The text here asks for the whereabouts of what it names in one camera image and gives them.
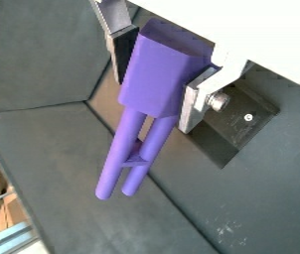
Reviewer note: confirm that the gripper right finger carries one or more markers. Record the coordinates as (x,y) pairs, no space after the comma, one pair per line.
(203,90)

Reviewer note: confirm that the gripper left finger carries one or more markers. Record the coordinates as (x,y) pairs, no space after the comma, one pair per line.
(119,32)

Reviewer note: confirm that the purple three prong object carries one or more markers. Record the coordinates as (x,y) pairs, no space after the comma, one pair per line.
(168,57)

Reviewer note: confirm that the black curved fixture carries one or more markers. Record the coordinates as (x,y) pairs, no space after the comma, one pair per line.
(225,131)

